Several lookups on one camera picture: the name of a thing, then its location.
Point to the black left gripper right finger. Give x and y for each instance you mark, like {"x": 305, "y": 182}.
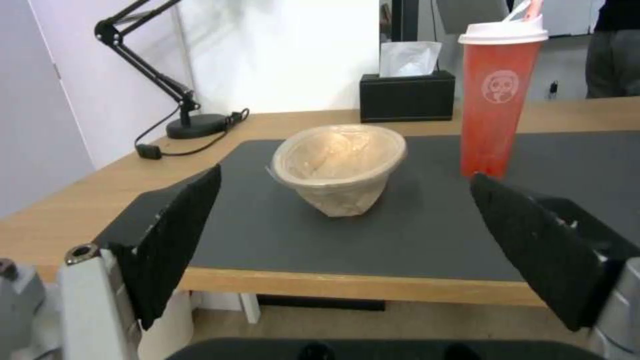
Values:
{"x": 530, "y": 240}

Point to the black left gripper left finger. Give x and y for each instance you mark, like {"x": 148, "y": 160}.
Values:
{"x": 170, "y": 225}

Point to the red drink cup white lid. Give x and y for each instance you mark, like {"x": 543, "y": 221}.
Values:
{"x": 497, "y": 97}

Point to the dark grey desk mat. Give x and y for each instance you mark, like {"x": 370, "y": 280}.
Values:
{"x": 380, "y": 210}

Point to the black articulated desk lamp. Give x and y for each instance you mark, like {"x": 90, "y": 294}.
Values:
{"x": 145, "y": 67}

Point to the crumpled beige paper bowl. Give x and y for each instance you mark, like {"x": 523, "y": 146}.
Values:
{"x": 340, "y": 165}

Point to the black tissue box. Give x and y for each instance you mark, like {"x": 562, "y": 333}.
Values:
{"x": 407, "y": 98}

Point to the person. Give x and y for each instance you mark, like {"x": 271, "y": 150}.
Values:
{"x": 612, "y": 48}

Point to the white tissue sheet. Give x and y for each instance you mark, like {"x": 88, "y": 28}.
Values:
{"x": 407, "y": 59}

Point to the white straw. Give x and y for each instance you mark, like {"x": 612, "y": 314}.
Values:
{"x": 517, "y": 10}

